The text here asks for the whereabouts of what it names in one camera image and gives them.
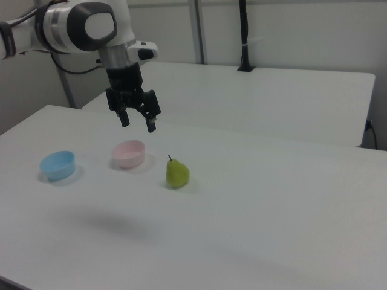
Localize blue plastic bowl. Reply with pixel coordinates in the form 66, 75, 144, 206
39, 150, 76, 182

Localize white rectangular table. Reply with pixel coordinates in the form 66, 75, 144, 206
81, 62, 377, 149

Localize black power cable with plug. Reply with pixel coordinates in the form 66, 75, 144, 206
365, 118, 379, 149

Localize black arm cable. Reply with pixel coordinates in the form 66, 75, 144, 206
48, 53, 105, 75

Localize pink plastic bowl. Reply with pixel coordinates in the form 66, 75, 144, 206
111, 139, 146, 169

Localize green pear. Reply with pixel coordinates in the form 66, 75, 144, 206
165, 154, 191, 190

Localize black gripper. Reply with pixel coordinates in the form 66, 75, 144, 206
105, 62, 162, 134

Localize grey metal frame post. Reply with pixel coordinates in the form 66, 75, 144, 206
54, 56, 77, 109
187, 0, 206, 65

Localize black stand pole with base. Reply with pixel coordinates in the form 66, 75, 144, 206
236, 0, 256, 73

